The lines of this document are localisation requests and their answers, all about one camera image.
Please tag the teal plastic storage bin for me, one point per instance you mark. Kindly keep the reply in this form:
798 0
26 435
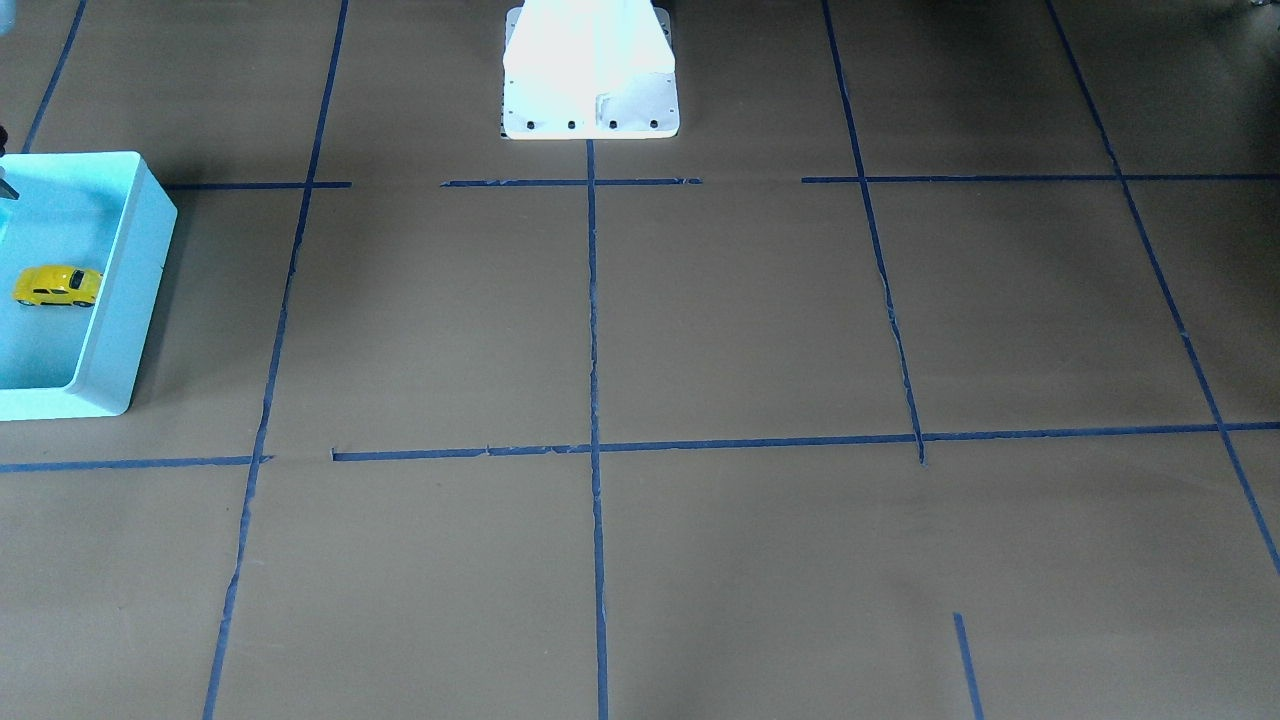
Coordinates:
100 211

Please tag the white camera pole base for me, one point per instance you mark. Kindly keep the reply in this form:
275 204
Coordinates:
589 70

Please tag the yellow beetle toy car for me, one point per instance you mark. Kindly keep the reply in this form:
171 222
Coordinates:
57 285

